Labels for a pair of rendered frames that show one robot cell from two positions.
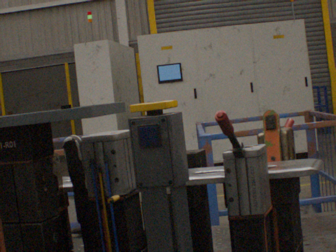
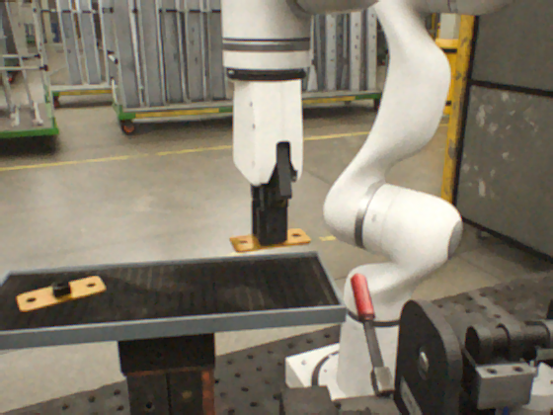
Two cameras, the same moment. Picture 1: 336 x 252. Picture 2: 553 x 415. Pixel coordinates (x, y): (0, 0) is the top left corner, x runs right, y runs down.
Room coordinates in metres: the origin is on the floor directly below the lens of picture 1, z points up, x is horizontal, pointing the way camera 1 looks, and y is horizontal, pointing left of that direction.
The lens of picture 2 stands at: (1.64, 0.14, 1.44)
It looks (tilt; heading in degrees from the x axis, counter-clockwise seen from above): 20 degrees down; 153
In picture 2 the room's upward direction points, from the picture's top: straight up
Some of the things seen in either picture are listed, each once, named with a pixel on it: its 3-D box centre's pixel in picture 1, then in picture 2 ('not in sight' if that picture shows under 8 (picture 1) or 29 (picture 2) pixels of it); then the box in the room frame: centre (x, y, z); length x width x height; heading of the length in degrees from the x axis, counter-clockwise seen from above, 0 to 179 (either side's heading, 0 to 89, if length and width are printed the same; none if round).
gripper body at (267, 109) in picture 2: not in sight; (268, 120); (1.17, 0.37, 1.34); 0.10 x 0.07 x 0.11; 170
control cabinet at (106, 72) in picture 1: (111, 94); not in sight; (10.51, 0.82, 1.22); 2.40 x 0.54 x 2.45; 174
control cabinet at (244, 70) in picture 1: (227, 81); not in sight; (9.50, -0.93, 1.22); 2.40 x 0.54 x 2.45; 88
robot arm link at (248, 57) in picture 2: not in sight; (267, 55); (1.17, 0.37, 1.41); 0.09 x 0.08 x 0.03; 170
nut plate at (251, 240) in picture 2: not in sight; (270, 236); (1.17, 0.37, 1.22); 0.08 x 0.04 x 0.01; 81
